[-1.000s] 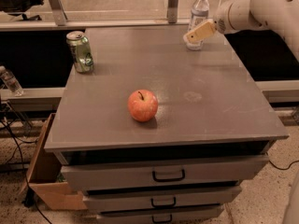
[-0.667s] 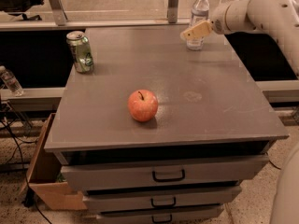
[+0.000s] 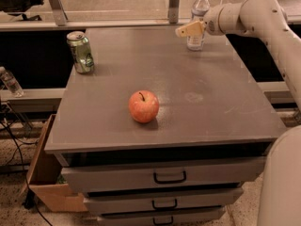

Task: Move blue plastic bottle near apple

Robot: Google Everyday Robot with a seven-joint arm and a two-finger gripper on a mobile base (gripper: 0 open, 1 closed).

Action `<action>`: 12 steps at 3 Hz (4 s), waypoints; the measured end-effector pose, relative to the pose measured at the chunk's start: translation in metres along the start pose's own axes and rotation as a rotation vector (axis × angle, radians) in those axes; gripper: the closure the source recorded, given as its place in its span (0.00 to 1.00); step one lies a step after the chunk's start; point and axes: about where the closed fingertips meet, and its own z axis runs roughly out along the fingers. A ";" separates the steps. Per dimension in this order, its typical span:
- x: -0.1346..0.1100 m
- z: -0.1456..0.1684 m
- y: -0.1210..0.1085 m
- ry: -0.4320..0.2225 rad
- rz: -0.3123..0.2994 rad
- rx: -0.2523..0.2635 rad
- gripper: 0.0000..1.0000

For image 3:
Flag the top grey drawer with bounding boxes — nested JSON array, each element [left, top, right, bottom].
[[62, 156, 265, 192]]

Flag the middle grey drawer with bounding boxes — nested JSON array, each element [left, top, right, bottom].
[[84, 187, 243, 215]]

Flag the grey drawer cabinet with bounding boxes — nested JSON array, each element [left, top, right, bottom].
[[44, 25, 288, 226]]

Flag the clear plastic water bottle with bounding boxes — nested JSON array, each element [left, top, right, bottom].
[[187, 0, 210, 51]]

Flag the bottom grey drawer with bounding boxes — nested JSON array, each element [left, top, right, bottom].
[[97, 206, 225, 226]]

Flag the black floor cables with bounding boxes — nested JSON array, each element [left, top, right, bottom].
[[0, 97, 55, 226]]

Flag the cardboard box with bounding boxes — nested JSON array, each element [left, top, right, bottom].
[[26, 115, 87, 213]]

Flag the green soda can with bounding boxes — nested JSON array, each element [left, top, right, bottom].
[[67, 31, 94, 73]]

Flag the middle metal railing post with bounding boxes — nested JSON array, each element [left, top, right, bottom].
[[167, 0, 180, 24]]

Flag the left metal railing post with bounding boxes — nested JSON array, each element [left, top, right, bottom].
[[48, 0, 67, 26]]

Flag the metal railing post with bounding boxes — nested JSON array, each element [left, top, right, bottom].
[[167, 0, 180, 24], [48, 0, 67, 26]]

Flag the red apple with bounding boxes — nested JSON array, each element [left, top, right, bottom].
[[128, 90, 159, 123]]

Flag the grey drawer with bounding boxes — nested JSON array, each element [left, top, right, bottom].
[[97, 206, 225, 226], [84, 187, 243, 215], [62, 156, 265, 192]]

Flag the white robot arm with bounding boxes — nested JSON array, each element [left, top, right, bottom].
[[176, 0, 301, 226]]

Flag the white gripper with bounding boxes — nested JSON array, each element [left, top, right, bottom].
[[175, 3, 243, 38]]

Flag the small bottle on ledge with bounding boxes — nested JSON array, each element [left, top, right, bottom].
[[0, 67, 24, 97]]

